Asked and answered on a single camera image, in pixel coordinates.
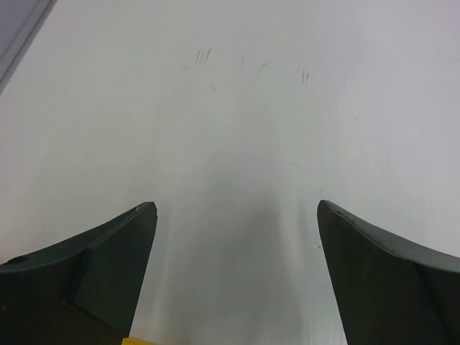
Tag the yellow printed cloth placemat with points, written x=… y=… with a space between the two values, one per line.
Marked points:
x=131 y=341

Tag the aluminium frame post left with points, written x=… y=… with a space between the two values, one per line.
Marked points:
x=20 y=23

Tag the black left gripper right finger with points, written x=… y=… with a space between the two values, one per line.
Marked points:
x=389 y=290

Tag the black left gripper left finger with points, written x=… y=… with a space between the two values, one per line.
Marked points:
x=83 y=290

